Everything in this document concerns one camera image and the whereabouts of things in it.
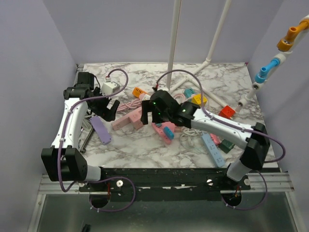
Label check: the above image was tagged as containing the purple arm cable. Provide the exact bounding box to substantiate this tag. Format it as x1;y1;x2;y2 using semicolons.
154;70;287;163
56;69;129;193

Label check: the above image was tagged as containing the yellow cube socket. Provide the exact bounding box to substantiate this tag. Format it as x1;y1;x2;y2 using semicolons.
191;94;208;106

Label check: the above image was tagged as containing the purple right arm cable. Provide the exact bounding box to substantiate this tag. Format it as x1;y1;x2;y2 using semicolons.
154;70;287;163

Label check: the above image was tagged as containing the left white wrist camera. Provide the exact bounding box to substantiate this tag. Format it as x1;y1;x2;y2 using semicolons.
101;81;120;96

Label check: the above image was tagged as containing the orange white cube socket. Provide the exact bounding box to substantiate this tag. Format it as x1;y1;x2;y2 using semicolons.
132;87;148;98

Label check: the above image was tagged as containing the dark green cube socket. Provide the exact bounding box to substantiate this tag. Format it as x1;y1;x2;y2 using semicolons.
218;139;235;154

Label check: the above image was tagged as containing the green handle screwdriver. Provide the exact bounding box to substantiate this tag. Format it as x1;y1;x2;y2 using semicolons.
80;128;95;154

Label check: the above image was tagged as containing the light blue power strip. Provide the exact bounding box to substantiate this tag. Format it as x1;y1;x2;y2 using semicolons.
201;133;225;168

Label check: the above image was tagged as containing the red cube socket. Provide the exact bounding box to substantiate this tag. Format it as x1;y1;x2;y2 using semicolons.
219;105;236;120

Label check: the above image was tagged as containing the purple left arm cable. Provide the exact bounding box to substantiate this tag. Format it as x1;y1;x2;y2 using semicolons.
56;69;129;193

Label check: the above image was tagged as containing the blue small plug adapter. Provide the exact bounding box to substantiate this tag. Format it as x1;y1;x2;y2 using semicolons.
163;127;174;140

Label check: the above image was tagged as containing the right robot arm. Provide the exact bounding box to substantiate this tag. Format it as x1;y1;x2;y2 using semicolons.
140;90;270;189

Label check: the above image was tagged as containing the teal plug adapter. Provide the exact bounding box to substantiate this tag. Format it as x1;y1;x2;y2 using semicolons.
183;88;196;98

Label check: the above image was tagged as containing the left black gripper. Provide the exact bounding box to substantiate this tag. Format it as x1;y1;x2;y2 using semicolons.
89;87;119;121

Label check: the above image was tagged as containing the white PVC pipe stand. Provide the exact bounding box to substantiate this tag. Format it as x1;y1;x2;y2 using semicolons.
165;0;242;114

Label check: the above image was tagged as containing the purple power strip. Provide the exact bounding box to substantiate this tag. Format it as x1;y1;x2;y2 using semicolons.
90;116;112;145

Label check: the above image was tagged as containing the pink coiled cable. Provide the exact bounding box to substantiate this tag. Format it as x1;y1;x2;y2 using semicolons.
116;99;143;112

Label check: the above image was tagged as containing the pink triangular socket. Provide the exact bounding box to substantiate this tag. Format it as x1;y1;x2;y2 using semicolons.
152;122;176;145

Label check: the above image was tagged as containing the pink long power strip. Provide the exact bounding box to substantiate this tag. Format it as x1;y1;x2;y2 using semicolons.
112;107;143;131

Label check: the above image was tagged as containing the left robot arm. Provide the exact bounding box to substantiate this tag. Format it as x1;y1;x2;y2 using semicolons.
41;72;120;191

